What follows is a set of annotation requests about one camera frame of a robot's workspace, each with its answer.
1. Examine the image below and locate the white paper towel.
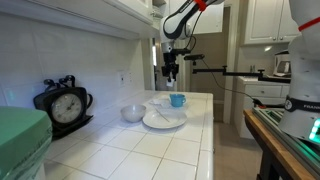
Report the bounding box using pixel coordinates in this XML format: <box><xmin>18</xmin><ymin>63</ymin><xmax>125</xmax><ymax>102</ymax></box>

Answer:
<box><xmin>148</xmin><ymin>94</ymin><xmax>173</xmax><ymax>109</ymax></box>

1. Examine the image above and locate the red and black clamp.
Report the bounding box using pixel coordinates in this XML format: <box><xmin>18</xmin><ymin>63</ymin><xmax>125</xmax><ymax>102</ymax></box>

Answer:
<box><xmin>252</xmin><ymin>97</ymin><xmax>268</xmax><ymax>110</ymax></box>

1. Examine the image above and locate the silver countertop appliance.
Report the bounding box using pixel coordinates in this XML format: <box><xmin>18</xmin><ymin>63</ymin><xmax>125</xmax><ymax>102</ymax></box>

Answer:
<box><xmin>273</xmin><ymin>50</ymin><xmax>292</xmax><ymax>78</ymax></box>

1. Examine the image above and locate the beige ceramic bowl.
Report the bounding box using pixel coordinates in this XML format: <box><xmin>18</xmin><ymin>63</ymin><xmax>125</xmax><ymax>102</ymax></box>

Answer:
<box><xmin>120</xmin><ymin>104</ymin><xmax>147</xmax><ymax>123</ymax></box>

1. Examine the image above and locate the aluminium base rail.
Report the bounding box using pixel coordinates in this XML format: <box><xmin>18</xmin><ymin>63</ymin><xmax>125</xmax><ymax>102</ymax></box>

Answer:
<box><xmin>252</xmin><ymin>106</ymin><xmax>320</xmax><ymax>179</ymax></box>

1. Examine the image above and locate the black camera cable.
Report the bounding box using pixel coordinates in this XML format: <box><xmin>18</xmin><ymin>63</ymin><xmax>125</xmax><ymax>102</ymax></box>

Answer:
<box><xmin>199</xmin><ymin>59</ymin><xmax>264</xmax><ymax>105</ymax></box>

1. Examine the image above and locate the white wall light switch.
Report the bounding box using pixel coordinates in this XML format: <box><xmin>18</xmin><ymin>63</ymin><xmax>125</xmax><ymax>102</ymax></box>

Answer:
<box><xmin>126</xmin><ymin>71</ymin><xmax>134</xmax><ymax>86</ymax></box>

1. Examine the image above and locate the white upper wall cabinet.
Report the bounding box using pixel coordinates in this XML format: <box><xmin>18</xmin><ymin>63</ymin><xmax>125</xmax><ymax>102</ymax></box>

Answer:
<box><xmin>0</xmin><ymin>0</ymin><xmax>162</xmax><ymax>40</ymax></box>

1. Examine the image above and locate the black stereo camera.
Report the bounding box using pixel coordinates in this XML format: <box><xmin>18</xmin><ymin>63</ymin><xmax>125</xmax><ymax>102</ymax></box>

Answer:
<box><xmin>183</xmin><ymin>53</ymin><xmax>206</xmax><ymax>62</ymax></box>

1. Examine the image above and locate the white drawer base cabinet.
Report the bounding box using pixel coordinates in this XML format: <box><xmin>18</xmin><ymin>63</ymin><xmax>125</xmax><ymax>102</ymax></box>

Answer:
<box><xmin>233</xmin><ymin>75</ymin><xmax>292</xmax><ymax>140</ymax></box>

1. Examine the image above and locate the white wall power outlet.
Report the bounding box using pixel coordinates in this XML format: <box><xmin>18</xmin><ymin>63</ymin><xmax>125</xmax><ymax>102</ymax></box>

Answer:
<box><xmin>117</xmin><ymin>69</ymin><xmax>127</xmax><ymax>88</ymax></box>

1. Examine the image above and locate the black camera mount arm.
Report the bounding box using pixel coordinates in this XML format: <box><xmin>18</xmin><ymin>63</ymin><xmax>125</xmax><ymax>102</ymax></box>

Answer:
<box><xmin>192</xmin><ymin>65</ymin><xmax>292</xmax><ymax>84</ymax></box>

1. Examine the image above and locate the wooden table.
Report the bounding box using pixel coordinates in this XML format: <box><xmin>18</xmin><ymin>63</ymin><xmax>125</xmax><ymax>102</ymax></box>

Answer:
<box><xmin>243</xmin><ymin>109</ymin><xmax>316</xmax><ymax>180</ymax></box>

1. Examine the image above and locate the blue two-handled cup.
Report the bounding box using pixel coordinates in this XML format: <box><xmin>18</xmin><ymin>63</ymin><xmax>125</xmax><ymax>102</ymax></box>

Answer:
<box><xmin>169</xmin><ymin>93</ymin><xmax>187</xmax><ymax>108</ymax></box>

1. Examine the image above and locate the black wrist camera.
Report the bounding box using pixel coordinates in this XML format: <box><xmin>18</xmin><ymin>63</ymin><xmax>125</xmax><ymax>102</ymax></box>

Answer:
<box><xmin>172</xmin><ymin>48</ymin><xmax>193</xmax><ymax>57</ymax></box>

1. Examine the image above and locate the black kettle-shaped clock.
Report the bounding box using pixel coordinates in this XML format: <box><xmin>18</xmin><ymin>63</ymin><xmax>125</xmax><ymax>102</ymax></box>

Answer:
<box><xmin>33</xmin><ymin>74</ymin><xmax>94</xmax><ymax>138</ymax></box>

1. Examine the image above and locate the white panelled upper cabinet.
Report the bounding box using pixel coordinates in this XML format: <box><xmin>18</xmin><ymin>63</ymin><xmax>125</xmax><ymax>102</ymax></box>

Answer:
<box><xmin>243</xmin><ymin>0</ymin><xmax>303</xmax><ymax>46</ymax></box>

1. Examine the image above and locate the white plastic knife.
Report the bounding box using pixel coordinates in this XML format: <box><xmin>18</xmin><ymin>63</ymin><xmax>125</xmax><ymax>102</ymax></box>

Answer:
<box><xmin>153</xmin><ymin>106</ymin><xmax>171</xmax><ymax>123</ymax></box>

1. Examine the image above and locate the white round plate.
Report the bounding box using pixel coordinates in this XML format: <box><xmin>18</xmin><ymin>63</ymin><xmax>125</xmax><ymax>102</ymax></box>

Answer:
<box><xmin>142</xmin><ymin>108</ymin><xmax>188</xmax><ymax>130</ymax></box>

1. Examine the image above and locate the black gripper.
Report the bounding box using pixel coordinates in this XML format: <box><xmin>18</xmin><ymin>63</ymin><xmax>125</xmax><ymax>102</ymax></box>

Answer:
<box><xmin>161</xmin><ymin>51</ymin><xmax>181</xmax><ymax>83</ymax></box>

